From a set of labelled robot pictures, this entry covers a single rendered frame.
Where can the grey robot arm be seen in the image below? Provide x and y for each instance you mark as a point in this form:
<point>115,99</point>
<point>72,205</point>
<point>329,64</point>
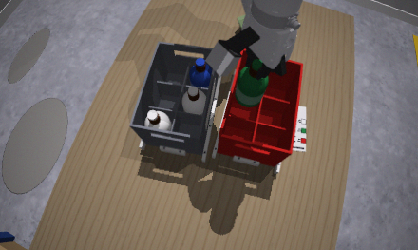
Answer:
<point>272,14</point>

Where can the green bottle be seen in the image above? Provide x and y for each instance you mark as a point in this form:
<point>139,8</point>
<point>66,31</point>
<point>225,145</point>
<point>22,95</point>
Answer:
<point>249,90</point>

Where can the white paper pick list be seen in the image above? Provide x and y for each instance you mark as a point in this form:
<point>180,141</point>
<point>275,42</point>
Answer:
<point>300,130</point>

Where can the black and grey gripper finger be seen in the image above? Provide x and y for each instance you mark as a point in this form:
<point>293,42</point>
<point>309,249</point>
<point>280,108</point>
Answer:
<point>280,70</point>
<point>250,58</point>

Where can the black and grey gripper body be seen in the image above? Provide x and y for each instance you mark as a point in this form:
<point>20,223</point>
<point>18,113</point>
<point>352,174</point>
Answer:
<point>273,43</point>

